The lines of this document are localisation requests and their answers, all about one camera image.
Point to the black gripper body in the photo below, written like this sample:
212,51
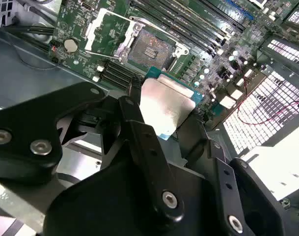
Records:
102,209

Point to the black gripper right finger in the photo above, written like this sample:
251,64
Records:
225,179

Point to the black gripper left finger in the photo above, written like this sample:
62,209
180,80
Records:
16,157

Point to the silver green CPU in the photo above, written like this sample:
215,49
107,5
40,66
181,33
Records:
164,103

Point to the silver socket cover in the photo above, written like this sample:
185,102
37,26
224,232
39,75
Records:
91,37

